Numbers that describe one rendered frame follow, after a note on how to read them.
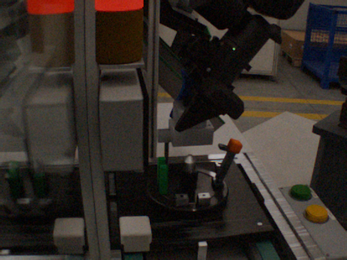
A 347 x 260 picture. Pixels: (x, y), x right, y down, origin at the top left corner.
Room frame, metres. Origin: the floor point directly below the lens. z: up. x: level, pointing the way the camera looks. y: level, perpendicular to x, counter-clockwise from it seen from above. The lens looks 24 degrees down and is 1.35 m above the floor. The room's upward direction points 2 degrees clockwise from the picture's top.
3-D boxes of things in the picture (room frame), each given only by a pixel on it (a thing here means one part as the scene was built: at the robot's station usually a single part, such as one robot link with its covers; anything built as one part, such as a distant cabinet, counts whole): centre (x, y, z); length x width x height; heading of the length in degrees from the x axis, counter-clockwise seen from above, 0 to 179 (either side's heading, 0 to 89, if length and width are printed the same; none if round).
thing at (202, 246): (0.45, -0.05, 0.95); 0.01 x 0.01 x 0.04; 9
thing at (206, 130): (0.57, -0.02, 1.11); 0.08 x 0.04 x 0.07; 100
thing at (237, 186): (0.57, -0.03, 0.96); 0.24 x 0.24 x 0.02; 9
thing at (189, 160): (0.57, -0.03, 1.04); 0.02 x 0.02 x 0.03
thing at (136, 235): (0.46, 0.05, 0.97); 0.05 x 0.05 x 0.04; 9
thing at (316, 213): (0.52, -0.26, 0.96); 0.04 x 0.04 x 0.02
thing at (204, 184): (0.57, -0.03, 0.98); 0.14 x 0.14 x 0.02
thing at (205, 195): (0.53, -0.06, 1.00); 0.02 x 0.01 x 0.02; 99
